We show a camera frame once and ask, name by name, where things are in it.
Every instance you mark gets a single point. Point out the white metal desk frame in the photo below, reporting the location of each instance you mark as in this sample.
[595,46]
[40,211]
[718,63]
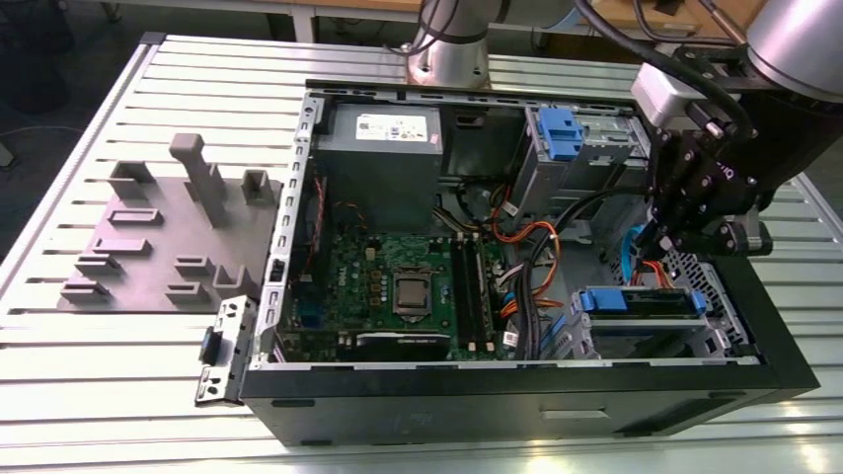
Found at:
[303,27]

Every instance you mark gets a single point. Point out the grey power supply unit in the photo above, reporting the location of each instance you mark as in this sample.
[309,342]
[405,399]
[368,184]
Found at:
[375,187]

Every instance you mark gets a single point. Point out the metal optical drive cage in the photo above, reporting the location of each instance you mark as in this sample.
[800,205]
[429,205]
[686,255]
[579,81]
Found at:
[592,170]

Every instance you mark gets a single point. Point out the silver CPU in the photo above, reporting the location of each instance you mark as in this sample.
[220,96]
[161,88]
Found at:
[412,294]

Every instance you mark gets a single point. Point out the silver expansion slot retainer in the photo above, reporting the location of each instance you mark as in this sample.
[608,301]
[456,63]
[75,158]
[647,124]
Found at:
[232,340]

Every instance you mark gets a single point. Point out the black open PC case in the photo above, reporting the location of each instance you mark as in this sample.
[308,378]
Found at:
[460,405]

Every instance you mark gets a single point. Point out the metal disk bay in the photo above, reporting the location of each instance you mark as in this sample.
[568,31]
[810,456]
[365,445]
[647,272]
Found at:
[646,322]

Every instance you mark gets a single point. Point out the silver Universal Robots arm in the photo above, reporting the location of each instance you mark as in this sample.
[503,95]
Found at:
[448,59]

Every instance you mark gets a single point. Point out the blue plastic drive latch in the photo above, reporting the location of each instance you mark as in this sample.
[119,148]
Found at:
[558,133]

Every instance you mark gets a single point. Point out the hard disk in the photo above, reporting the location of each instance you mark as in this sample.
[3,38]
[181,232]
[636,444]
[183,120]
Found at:
[607,299]

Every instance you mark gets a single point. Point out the black RAM stick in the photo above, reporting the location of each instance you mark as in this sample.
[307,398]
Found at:
[485,296]
[468,296]

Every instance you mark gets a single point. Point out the green motherboard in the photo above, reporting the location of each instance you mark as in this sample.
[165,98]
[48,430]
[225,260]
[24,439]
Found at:
[355,266]

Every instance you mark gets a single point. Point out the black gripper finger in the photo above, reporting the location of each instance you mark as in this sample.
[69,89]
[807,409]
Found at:
[663,163]
[704,237]

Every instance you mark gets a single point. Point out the grey parts rack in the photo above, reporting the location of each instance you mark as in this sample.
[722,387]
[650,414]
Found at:
[157,257]

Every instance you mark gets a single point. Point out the black graphics card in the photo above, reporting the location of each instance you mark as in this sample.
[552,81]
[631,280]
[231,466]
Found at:
[395,344]

